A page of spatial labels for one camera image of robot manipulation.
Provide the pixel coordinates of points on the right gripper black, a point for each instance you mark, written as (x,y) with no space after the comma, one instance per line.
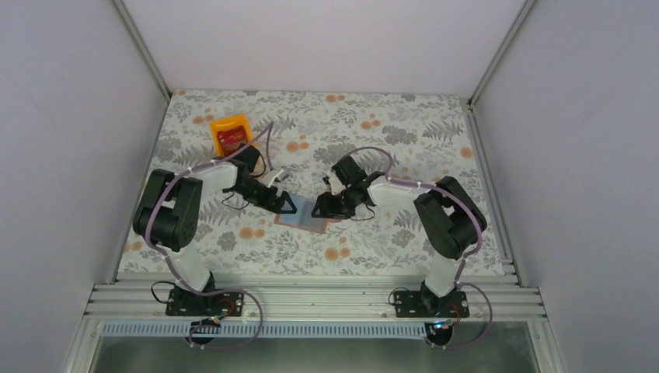
(332,204)

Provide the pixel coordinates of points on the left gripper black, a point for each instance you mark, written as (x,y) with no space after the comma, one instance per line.
(275,197)

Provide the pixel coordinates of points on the tan leather card holder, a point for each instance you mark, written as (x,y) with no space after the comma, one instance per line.
(303,219)

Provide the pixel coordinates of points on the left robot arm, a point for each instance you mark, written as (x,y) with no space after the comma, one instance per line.
(168,213)

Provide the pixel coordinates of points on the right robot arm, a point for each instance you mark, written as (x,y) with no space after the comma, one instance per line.
(452,222)

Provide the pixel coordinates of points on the red VIP card in bin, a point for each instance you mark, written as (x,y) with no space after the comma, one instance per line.
(232,137)

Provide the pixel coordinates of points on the yellow plastic bin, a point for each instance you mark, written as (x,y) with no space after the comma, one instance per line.
(239,120)

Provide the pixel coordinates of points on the floral table cloth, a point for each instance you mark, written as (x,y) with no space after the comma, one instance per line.
(414,137)

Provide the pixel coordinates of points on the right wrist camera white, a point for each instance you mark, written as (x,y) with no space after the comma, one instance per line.
(333,183)

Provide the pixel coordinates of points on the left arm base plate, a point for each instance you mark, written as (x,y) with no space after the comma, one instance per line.
(185,303)

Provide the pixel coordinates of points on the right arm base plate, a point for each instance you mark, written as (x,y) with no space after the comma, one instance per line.
(415,304)

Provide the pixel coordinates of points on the aluminium rail frame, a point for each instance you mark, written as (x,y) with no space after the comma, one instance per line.
(315,306)

